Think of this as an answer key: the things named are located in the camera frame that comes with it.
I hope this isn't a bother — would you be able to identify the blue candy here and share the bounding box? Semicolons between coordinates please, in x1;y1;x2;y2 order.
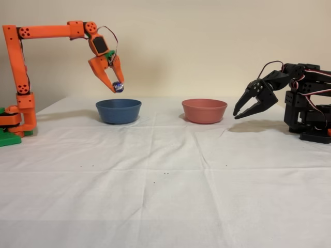
112;81;125;94

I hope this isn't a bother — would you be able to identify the blue bowl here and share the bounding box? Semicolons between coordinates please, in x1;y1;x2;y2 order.
95;99;142;125

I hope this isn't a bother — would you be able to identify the pink bowl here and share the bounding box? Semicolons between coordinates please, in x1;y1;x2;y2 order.
181;99;228;125

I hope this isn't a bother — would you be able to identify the white tablecloth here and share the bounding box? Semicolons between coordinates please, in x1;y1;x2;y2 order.
0;97;331;248

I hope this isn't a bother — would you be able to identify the orange arm gripper cable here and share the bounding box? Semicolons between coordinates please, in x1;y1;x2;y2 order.
98;25;120;65

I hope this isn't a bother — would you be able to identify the black arm gripper cable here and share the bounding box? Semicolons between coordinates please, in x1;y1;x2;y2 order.
258;60;284;80

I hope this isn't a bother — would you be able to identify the black arm servo cable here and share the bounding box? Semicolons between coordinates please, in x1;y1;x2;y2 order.
289;67;331;104

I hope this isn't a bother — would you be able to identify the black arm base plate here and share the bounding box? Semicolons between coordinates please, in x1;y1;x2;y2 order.
299;131;331;144

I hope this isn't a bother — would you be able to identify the green arm base plate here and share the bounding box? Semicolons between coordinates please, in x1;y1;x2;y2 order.
0;128;22;148

